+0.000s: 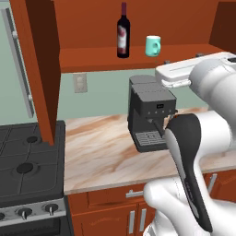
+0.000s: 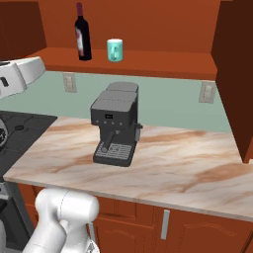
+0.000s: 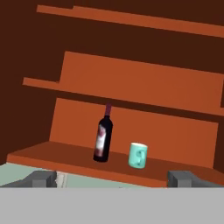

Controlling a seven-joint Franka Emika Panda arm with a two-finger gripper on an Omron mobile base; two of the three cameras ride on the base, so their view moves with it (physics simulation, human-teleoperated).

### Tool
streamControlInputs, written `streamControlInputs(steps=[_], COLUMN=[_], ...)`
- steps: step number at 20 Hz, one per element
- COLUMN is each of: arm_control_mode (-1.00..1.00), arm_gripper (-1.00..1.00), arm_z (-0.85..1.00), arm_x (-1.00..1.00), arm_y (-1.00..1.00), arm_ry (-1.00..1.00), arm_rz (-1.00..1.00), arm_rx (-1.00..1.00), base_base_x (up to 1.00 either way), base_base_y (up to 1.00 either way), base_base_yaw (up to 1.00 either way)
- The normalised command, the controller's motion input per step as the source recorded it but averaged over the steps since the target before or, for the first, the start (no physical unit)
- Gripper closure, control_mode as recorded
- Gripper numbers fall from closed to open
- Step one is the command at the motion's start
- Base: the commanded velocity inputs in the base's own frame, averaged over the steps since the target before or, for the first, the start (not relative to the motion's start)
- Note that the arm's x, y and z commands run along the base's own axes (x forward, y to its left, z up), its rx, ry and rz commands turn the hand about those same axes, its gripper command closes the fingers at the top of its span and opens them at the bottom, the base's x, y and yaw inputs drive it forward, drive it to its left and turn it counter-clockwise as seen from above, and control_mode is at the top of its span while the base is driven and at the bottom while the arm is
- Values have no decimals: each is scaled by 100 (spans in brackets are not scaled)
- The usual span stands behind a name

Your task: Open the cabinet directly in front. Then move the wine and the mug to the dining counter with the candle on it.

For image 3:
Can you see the dark wine bottle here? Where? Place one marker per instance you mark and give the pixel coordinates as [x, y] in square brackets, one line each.
[103, 140]

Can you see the teal mug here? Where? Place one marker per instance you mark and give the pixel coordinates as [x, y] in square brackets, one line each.
[137, 155]

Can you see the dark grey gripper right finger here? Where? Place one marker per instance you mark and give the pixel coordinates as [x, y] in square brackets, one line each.
[182, 178]

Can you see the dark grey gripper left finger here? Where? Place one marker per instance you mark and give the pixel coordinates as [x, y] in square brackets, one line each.
[40, 178]

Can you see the brown wooden open cabinet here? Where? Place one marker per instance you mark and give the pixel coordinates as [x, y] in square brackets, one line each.
[137, 87]

